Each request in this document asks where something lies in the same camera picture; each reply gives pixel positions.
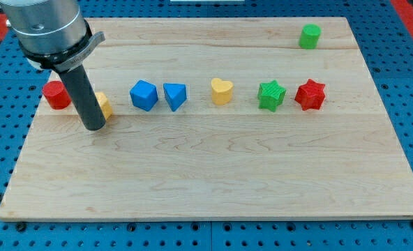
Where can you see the blue triangle block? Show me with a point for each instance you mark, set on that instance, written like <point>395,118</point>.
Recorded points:
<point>175,95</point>

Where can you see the green star block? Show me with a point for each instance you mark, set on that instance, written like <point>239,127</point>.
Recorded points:
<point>270,95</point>

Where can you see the wooden board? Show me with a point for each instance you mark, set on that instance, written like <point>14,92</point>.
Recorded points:
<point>207,162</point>

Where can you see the blue cube block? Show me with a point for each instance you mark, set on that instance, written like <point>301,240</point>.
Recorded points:
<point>144,95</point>

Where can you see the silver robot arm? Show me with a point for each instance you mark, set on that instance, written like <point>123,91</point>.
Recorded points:
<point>52,33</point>

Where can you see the red cylinder block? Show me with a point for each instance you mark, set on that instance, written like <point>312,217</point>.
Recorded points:
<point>56,95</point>

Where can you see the yellow heart block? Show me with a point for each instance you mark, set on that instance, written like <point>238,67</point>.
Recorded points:
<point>221,91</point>

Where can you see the green cylinder block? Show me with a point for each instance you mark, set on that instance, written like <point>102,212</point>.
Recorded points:
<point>310,34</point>

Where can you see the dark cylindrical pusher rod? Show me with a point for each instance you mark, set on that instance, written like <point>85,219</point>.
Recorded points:
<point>83,98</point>

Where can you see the red star block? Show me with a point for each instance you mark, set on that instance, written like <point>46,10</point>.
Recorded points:
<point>310,95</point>

